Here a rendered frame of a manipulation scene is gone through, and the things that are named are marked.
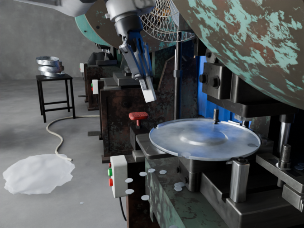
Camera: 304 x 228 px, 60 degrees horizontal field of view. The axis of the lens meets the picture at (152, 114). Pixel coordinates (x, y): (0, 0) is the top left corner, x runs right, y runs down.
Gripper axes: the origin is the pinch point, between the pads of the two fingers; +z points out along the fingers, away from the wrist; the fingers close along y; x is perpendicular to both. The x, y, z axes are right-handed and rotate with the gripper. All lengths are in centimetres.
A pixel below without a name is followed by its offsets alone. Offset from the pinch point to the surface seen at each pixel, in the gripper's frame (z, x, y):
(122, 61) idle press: -38, -172, -265
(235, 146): 19.1, 20.9, 3.8
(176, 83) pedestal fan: 4, -24, -80
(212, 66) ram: -1.2, 19.8, 0.6
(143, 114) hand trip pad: 9.2, -14.6, -17.5
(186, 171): 23.5, 7.1, 5.7
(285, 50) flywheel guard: -2, 36, 43
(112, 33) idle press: -40, -65, -94
